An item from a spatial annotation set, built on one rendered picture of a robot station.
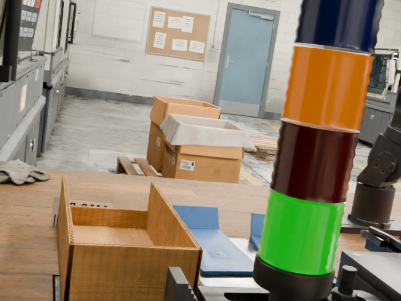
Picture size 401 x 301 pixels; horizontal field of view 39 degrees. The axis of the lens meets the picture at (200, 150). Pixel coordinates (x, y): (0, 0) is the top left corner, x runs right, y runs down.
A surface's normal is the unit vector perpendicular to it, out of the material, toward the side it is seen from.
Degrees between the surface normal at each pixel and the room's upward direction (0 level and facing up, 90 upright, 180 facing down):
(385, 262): 0
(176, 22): 90
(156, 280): 90
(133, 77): 90
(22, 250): 0
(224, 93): 90
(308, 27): 76
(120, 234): 0
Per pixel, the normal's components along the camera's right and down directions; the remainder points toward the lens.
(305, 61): -0.76, 0.25
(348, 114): 0.46, -0.03
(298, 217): -0.34, 0.35
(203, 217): 0.35, -0.31
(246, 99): 0.20, 0.19
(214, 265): 0.14, -0.98
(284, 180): -0.69, -0.23
